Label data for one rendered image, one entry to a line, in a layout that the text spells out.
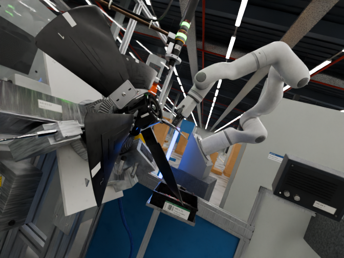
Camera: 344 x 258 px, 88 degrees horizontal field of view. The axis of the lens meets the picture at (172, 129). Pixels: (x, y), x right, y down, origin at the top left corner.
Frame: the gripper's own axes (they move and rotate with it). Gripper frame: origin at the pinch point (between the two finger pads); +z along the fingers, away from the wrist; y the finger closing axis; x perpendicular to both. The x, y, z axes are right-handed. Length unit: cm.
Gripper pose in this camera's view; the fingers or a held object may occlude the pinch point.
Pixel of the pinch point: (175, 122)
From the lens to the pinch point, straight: 95.2
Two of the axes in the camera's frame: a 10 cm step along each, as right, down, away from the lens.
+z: -5.9, 8.0, 1.1
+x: 7.2, 5.8, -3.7
